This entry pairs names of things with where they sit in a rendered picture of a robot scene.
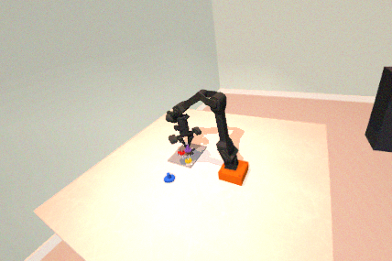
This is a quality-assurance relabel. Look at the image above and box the blue gear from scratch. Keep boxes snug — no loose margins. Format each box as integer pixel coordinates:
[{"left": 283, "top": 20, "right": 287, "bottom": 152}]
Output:
[{"left": 163, "top": 172, "right": 175, "bottom": 183}]

